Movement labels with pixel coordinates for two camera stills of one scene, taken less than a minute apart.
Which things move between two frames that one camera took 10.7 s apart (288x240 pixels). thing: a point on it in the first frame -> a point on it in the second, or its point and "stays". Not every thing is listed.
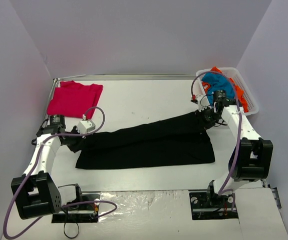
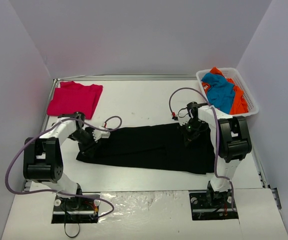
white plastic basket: (253, 107) stays
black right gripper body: (207, 117) -> (191, 136)
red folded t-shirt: (73, 100) stays
